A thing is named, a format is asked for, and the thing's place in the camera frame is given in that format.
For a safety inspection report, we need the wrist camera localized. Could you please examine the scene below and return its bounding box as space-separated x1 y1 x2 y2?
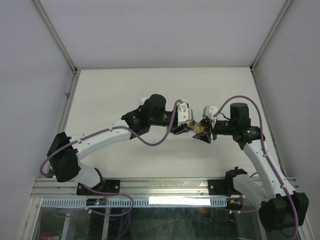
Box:
176 101 194 126
202 105 218 123

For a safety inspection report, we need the aluminium frame post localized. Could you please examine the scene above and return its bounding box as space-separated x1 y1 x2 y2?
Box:
249 0 294 72
31 0 78 74

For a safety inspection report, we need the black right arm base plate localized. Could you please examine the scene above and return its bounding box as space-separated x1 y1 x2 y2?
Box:
207 178 254 197

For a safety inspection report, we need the grey slotted cable duct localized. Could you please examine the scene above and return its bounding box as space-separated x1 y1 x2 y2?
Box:
42 196 227 208

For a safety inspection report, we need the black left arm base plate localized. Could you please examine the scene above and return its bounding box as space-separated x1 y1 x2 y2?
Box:
76 178 121 196

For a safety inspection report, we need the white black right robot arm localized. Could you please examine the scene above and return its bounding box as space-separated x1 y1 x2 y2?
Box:
194 102 309 232

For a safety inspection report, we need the white capped dark pill bottle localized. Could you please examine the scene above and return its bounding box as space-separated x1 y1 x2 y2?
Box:
140 97 148 106

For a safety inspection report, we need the right aluminium frame post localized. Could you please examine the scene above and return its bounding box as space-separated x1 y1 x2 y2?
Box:
249 0 294 72

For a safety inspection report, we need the aluminium mounting rail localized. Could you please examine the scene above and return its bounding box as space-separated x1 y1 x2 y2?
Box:
31 177 301 200

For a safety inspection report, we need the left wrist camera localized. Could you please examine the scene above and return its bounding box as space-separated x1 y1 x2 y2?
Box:
176 101 194 126

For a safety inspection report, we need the left aluminium frame post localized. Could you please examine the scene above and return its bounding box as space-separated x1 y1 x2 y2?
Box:
31 0 78 74

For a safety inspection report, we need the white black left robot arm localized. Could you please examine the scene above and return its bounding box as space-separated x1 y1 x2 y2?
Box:
46 94 194 195

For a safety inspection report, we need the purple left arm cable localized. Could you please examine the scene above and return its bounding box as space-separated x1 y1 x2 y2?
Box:
40 99 183 240

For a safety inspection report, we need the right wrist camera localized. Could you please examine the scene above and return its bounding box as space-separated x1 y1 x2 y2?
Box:
202 105 218 123

